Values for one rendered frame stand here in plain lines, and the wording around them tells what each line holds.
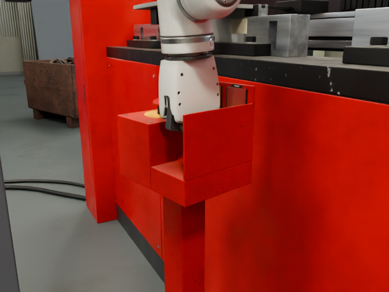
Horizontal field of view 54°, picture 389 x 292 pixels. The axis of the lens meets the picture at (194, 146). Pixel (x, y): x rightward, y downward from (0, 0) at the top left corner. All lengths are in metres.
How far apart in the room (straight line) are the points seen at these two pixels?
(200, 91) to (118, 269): 1.18
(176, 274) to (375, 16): 0.60
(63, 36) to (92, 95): 8.40
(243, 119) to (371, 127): 0.20
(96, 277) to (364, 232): 1.20
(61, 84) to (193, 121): 3.64
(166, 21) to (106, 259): 1.32
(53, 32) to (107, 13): 8.35
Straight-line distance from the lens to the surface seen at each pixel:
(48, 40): 10.15
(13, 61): 10.57
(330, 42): 1.20
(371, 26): 0.79
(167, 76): 0.60
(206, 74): 0.63
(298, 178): 0.76
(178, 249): 0.77
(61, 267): 1.76
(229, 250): 1.05
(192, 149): 0.60
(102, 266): 1.72
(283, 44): 0.95
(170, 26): 0.59
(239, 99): 0.70
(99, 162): 1.95
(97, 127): 1.90
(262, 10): 1.07
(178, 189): 0.62
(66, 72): 4.08
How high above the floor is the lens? 0.92
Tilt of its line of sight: 16 degrees down
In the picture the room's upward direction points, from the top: straight up
